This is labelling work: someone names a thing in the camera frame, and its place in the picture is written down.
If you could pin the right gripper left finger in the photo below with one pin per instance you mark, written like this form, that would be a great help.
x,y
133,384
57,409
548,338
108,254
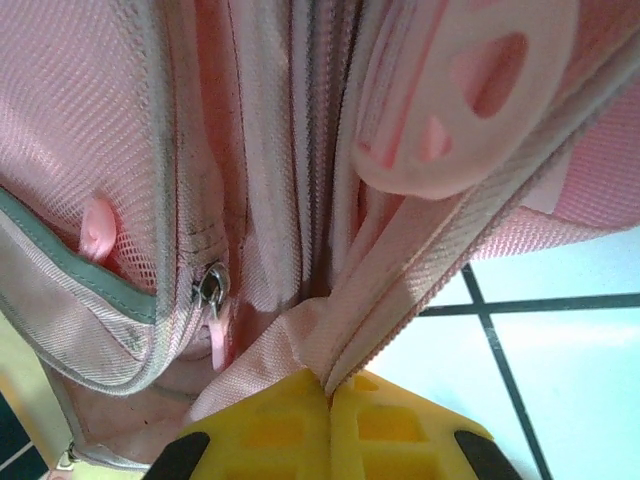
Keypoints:
x,y
260,440

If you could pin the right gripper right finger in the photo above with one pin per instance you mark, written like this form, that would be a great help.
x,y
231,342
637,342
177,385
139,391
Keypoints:
x,y
400,440

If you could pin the pink student backpack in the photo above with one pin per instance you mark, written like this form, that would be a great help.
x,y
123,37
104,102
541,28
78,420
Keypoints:
x,y
150,125

